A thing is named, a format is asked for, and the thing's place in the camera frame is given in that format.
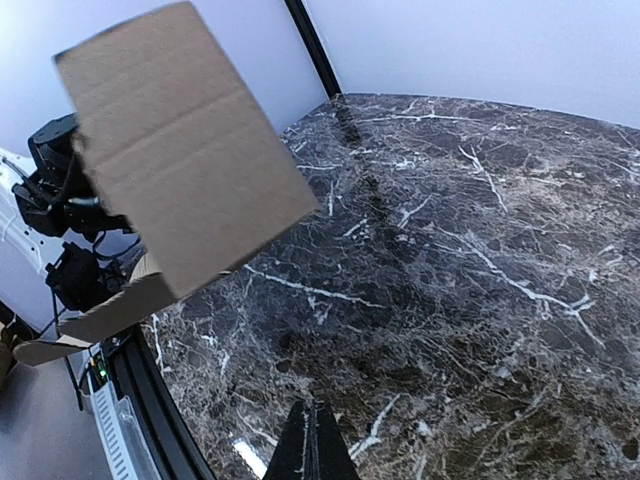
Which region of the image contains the black front table rail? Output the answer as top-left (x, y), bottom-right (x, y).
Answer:
top-left (102, 326), bottom-right (215, 479)

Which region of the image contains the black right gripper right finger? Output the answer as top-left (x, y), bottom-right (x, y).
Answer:
top-left (312, 402), bottom-right (358, 480)

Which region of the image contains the brown cardboard box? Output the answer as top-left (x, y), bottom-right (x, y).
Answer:
top-left (14, 1), bottom-right (318, 366)

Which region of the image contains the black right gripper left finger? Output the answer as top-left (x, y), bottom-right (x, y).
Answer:
top-left (266, 400), bottom-right (311, 480)

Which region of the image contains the small green circuit board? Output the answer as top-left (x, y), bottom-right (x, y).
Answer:
top-left (89, 351), bottom-right (109, 391)

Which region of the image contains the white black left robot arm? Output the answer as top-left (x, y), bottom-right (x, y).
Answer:
top-left (1, 114), bottom-right (141, 312)

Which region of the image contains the white slotted cable duct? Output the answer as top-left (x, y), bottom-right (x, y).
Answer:
top-left (85, 346), bottom-right (160, 480)

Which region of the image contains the black left frame post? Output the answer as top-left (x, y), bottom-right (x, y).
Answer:
top-left (284, 0), bottom-right (342, 99)

